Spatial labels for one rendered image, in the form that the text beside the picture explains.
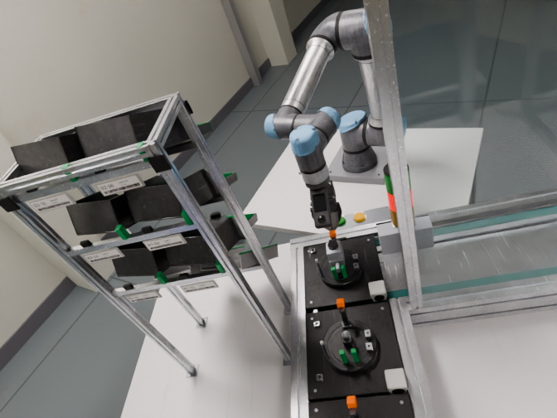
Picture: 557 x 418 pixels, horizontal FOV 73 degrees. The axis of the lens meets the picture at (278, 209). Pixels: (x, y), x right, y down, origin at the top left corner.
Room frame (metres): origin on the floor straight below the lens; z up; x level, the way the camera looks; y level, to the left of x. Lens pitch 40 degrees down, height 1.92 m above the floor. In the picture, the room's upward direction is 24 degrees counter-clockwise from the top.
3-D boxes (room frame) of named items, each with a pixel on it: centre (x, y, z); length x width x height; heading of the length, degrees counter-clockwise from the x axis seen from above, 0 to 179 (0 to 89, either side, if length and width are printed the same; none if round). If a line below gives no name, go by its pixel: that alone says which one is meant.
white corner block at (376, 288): (0.62, -0.17, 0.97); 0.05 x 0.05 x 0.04; 73
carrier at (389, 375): (0.49, -0.03, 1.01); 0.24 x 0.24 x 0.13; 73
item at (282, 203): (1.26, -0.37, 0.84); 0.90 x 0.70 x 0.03; 48
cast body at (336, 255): (0.73, -0.10, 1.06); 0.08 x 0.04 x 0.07; 163
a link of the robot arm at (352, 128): (1.29, -0.42, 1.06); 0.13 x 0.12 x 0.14; 44
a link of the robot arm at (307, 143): (0.84, -0.14, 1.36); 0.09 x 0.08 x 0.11; 134
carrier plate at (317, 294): (0.74, -0.10, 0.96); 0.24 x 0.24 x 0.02; 73
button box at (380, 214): (0.92, -0.25, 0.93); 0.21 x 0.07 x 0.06; 73
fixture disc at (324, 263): (0.74, -0.10, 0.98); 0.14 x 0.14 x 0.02
